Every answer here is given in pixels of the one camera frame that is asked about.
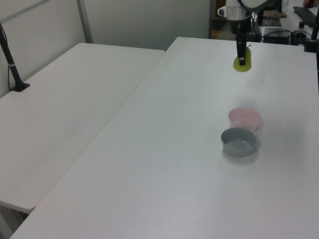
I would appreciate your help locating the grey partition post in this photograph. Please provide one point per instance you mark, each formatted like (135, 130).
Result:
(84, 22)

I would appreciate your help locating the white side table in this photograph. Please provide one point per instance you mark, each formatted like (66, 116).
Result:
(62, 112)

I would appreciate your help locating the black equipment box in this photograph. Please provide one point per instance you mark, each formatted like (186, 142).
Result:
(276, 37)

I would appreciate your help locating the dark device with orange knob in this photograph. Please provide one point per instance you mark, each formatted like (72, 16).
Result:
(299, 35)

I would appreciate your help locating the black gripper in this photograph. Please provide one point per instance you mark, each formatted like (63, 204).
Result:
(240, 26)

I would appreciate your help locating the black clamp stand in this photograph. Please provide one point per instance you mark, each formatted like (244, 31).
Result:
(310, 44)

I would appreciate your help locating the black keyboard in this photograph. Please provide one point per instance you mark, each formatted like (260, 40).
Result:
(305, 15)

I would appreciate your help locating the green pear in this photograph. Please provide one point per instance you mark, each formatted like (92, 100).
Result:
(248, 66)

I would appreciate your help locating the grey bowl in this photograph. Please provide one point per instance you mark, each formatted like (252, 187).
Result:
(236, 150)

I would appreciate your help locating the pink bowl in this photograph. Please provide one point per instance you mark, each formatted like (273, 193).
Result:
(245, 119)

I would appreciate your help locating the black camera stand pole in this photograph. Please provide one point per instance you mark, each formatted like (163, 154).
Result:
(12, 69)

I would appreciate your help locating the black flat board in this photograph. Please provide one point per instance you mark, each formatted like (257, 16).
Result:
(271, 22)

